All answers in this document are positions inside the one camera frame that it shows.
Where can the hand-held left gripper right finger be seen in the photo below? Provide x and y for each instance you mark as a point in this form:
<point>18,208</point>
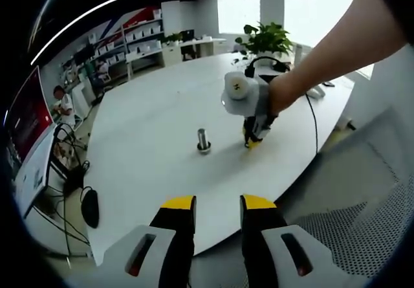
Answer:
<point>255,236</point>

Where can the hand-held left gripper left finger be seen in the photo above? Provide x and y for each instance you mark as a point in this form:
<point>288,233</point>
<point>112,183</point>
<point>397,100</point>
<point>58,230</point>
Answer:
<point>145,246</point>

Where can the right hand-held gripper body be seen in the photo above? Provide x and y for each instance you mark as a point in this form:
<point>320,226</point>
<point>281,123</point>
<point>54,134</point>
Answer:
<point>255,100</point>

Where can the thick metal threaded stud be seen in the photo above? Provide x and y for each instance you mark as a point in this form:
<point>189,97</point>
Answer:
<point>202,137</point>

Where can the person's right hand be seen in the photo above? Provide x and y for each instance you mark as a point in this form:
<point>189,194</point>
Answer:
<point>286,94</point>

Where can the white plant pot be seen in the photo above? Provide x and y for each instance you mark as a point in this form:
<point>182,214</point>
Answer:
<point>263,61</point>

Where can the black device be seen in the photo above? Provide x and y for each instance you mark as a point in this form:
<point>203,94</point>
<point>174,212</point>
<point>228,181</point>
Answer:
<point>268,59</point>

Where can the white handheld controller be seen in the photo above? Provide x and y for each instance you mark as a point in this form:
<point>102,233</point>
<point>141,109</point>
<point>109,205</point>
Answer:
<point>315,92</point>

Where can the white cylinder bottle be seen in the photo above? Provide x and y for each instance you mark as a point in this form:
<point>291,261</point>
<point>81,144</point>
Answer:
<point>298,56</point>

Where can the green potted plant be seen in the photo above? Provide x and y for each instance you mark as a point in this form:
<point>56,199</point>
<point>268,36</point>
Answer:
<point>268,40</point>

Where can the black oval object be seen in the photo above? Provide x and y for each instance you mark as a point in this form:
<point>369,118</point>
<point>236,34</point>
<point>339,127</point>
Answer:
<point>90,208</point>

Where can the small black flat item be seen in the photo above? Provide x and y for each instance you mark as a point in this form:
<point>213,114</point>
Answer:
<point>328,83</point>

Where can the small black background monitor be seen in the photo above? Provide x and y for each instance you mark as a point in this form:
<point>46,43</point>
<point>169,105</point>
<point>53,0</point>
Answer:
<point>187,35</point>

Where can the long white background desk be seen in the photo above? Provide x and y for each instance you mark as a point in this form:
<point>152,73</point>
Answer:
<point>174,50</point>

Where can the small background plant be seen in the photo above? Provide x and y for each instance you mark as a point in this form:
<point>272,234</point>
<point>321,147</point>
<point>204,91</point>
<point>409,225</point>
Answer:
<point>174,38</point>

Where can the white standing desk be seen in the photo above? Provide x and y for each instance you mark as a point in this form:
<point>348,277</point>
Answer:
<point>35,178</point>

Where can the storage shelf with white bins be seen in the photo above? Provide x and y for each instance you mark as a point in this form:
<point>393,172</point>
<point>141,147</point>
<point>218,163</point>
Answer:
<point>136,37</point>

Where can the white office chair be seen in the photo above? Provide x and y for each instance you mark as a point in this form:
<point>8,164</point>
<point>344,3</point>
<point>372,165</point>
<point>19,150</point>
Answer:
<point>105,72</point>

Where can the white cabinet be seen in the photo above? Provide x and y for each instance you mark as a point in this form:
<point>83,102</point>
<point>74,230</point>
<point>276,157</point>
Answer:
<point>84,92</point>

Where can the red screen monitor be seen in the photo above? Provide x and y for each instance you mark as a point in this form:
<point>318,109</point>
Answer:
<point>29,116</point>

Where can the ceiling light strip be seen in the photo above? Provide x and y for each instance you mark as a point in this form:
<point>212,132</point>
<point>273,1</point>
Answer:
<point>106,3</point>

